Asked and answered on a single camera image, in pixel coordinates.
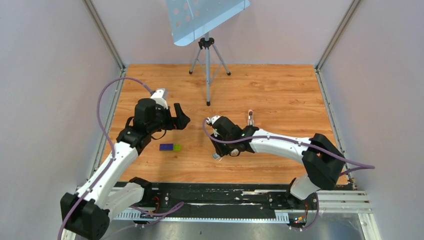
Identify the pink staple remover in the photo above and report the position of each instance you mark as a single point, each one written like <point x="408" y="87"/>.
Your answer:
<point x="250" y="120"/>

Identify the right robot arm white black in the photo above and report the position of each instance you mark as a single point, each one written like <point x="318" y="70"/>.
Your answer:
<point x="322" y="161"/>

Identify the white slotted cable duct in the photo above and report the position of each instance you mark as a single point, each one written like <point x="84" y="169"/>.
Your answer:
<point x="132" y="215"/>

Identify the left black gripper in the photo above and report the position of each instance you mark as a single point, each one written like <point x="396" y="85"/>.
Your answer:
<point x="181" y="120"/>

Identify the grey tripod stand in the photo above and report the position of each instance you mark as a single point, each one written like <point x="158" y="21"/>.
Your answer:
<point x="205" y="44"/>

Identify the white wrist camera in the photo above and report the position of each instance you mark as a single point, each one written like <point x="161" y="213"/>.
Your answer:
<point x="160" y="97"/>
<point x="210" y="122"/>

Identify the purple green toy brick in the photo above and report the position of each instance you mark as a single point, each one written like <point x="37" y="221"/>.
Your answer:
<point x="170" y="147"/>

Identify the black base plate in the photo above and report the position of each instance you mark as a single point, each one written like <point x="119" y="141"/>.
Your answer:
<point x="225" y="200"/>

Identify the light blue perforated board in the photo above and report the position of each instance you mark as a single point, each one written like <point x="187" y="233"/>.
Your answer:
<point x="191" y="19"/>

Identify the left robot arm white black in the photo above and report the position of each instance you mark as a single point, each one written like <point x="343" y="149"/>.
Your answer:
<point x="89" y="211"/>

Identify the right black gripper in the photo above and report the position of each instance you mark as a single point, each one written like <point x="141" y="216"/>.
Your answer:
<point x="219" y="150"/>

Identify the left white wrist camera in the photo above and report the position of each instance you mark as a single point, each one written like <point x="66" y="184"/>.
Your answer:
<point x="160" y="97"/>

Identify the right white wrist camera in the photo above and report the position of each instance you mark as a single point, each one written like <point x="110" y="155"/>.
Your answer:
<point x="210" y="122"/>

